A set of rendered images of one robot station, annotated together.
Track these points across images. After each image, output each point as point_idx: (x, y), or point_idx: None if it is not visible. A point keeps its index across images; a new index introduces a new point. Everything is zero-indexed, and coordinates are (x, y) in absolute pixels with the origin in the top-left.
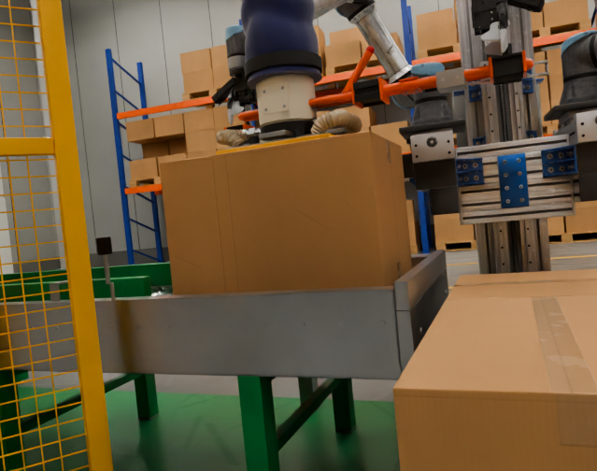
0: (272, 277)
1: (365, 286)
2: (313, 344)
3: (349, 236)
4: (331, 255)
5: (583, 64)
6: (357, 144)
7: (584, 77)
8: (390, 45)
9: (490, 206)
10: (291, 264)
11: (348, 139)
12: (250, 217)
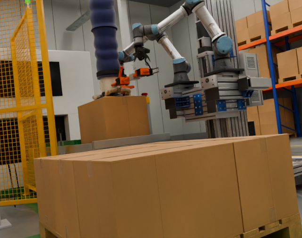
0: (93, 140)
1: None
2: None
3: (102, 128)
4: (100, 134)
5: (216, 55)
6: (101, 101)
7: (216, 60)
8: (171, 51)
9: (192, 114)
10: (95, 136)
11: (100, 99)
12: (89, 122)
